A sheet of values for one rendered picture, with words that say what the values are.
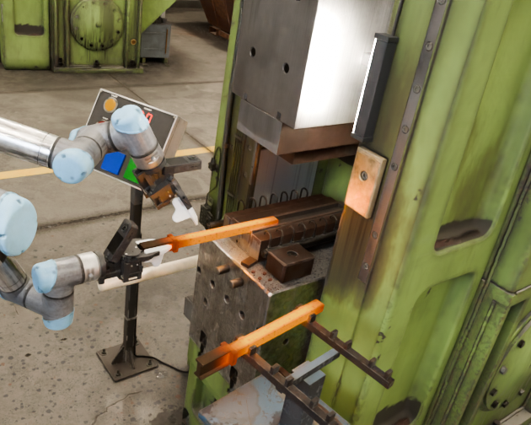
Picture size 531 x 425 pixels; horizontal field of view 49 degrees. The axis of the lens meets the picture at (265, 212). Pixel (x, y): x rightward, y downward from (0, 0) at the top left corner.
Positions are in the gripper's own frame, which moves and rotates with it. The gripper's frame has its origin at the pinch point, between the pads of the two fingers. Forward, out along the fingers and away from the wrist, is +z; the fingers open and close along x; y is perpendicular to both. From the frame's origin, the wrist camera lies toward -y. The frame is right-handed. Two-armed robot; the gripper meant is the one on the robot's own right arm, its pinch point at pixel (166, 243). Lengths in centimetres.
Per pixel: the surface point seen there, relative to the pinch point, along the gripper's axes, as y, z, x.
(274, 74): -47, 27, 1
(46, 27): 54, 124, -476
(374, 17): -65, 47, 13
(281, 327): 2.7, 10.0, 40.5
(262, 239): 1.1, 28.5, 7.2
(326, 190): 3, 76, -16
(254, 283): 9.9, 21.7, 15.0
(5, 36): 65, 86, -481
